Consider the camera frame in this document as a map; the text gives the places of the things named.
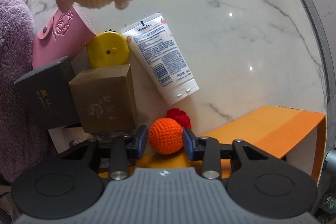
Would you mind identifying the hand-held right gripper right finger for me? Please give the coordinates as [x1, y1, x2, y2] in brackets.
[182, 127, 279, 179]

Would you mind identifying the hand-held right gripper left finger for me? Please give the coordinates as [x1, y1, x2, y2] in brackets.
[56, 125, 149, 180]

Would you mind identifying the orange crochet ball red flower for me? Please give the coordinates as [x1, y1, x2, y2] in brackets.
[148, 108, 193, 156]

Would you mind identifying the brown cardboard box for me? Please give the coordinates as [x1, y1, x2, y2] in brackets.
[69, 63, 137, 134]

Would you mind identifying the pink embossed card wallet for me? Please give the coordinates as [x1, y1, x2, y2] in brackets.
[32, 7, 97, 68]

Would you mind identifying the orange storage box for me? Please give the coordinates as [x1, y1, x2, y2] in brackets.
[98, 105, 327, 185]

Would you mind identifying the white flat box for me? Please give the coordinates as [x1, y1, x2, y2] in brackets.
[48, 123, 91, 155]

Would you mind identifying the yellow plastic toy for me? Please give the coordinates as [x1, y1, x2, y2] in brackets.
[86, 29, 130, 69]

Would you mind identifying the white lotion tube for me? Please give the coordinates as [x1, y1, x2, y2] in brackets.
[120, 13, 200, 106]

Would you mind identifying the purple fuzzy cloth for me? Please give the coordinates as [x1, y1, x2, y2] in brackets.
[0, 0, 62, 182]

